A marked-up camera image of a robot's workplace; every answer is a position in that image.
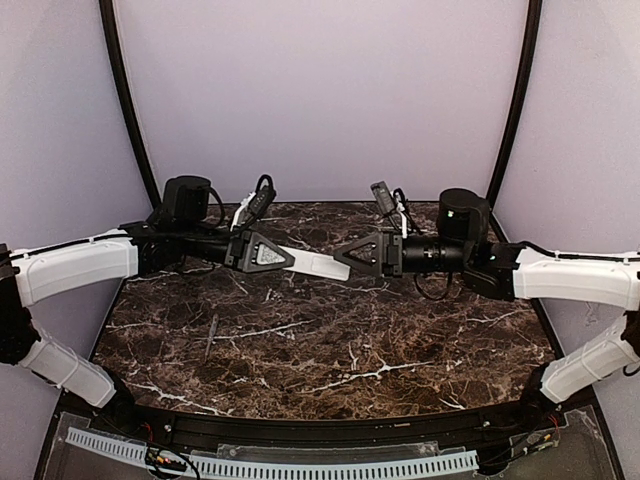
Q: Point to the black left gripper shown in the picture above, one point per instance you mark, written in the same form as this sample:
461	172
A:
233	251

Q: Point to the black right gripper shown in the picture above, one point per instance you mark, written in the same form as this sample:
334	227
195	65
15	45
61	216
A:
391	254

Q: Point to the white battery cover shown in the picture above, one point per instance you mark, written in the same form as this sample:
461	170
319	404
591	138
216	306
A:
326	266

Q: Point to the white remote control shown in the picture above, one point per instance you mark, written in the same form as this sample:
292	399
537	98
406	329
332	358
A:
302	260

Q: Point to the metal tweezers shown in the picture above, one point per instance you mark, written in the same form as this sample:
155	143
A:
211	336

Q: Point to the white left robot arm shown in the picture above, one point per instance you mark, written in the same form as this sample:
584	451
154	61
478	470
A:
176	230

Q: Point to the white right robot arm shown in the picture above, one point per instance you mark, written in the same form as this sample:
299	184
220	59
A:
509	271

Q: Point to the black front table rail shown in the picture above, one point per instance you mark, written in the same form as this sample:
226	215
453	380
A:
483	428

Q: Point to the white slotted cable duct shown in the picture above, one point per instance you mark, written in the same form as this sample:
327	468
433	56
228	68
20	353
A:
240	462

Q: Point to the black left frame post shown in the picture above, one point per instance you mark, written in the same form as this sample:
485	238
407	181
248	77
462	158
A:
107	9

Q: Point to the black frame post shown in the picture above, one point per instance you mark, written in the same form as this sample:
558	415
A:
107	9
521	83

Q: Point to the black right frame post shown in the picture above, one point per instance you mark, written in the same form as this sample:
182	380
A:
521	83

